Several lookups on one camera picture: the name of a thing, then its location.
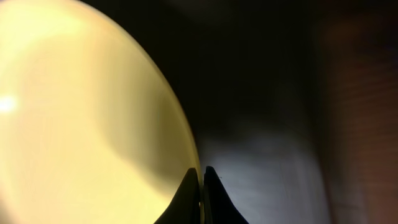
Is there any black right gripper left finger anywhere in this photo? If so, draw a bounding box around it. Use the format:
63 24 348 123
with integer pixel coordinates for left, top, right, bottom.
155 168 201 224

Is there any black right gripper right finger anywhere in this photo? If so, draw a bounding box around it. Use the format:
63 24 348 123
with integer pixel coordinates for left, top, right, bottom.
203 166 248 224

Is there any yellow plate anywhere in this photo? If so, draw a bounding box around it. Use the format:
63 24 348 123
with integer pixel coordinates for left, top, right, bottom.
1 1 200 223

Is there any dark brown serving tray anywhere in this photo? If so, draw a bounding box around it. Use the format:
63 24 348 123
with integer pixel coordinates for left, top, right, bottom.
91 1 331 223

